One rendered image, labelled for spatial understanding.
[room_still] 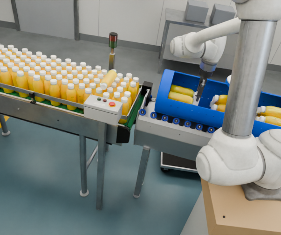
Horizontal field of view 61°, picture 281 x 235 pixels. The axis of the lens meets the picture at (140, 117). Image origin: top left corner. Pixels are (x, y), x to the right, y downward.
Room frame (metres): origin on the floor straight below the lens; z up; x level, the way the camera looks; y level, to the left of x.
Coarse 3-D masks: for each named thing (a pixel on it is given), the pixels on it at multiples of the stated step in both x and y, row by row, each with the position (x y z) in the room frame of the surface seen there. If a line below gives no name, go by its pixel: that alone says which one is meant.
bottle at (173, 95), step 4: (172, 92) 1.27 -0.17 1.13; (176, 92) 1.28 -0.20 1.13; (168, 96) 1.24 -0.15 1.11; (172, 96) 1.24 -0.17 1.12; (176, 96) 1.24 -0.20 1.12; (180, 96) 1.25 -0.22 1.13; (184, 96) 1.25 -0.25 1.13; (188, 96) 1.26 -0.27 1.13; (176, 100) 1.23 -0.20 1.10; (180, 100) 1.23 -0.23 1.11; (184, 100) 1.23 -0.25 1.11; (188, 100) 1.23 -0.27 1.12; (192, 100) 1.24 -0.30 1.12
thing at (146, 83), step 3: (144, 81) 1.58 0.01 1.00; (144, 84) 1.53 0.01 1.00; (147, 84) 1.54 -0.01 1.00; (150, 84) 1.54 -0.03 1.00; (144, 87) 1.52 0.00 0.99; (147, 87) 1.51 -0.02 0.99; (150, 87) 1.51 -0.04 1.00; (144, 90) 1.52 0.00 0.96; (147, 90) 1.50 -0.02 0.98; (150, 90) 1.51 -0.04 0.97; (141, 93) 1.52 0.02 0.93; (144, 93) 1.52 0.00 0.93
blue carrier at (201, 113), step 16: (176, 80) 1.45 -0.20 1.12; (192, 80) 1.42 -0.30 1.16; (208, 80) 1.37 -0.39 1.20; (160, 96) 1.20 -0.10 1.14; (208, 96) 1.41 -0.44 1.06; (272, 96) 1.33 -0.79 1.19; (160, 112) 1.22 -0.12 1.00; (176, 112) 1.18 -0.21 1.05; (192, 112) 1.16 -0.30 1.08; (208, 112) 1.15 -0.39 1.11; (224, 112) 1.14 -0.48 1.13; (256, 128) 1.10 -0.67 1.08; (272, 128) 1.09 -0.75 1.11
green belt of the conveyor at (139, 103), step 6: (0, 90) 1.30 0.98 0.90; (18, 96) 1.27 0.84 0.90; (42, 102) 1.25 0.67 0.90; (48, 102) 1.26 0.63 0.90; (138, 102) 1.44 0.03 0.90; (66, 108) 1.23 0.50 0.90; (78, 108) 1.25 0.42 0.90; (138, 108) 1.39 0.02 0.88; (132, 114) 1.28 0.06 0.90; (132, 120) 1.23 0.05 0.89
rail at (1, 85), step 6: (0, 84) 1.27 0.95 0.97; (6, 84) 1.27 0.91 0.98; (18, 90) 1.26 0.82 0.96; (24, 90) 1.25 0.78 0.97; (30, 90) 1.25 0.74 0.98; (36, 96) 1.24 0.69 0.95; (42, 96) 1.23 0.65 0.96; (48, 96) 1.22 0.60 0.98; (60, 102) 1.21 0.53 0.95; (66, 102) 1.21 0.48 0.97; (72, 102) 1.20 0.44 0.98
